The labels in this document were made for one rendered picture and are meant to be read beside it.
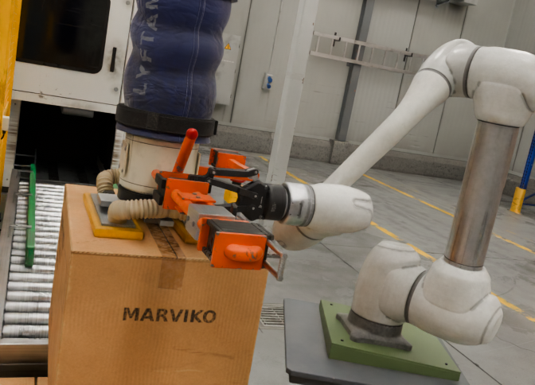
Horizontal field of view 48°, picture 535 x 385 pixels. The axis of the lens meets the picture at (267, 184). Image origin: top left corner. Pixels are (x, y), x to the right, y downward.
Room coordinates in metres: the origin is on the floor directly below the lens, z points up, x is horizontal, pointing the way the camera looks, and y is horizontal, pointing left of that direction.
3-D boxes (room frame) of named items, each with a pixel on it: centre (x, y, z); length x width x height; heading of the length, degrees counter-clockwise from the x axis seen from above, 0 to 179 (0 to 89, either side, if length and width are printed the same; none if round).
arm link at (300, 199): (1.24, -0.06, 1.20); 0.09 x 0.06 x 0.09; 22
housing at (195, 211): (0.96, 0.08, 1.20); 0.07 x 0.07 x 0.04; 22
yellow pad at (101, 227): (1.36, 0.34, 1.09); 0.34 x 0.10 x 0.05; 22
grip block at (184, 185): (1.16, 0.16, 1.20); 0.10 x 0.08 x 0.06; 112
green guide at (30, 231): (2.96, 1.19, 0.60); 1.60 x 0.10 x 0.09; 22
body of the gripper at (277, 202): (1.21, 0.01, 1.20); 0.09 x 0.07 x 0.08; 112
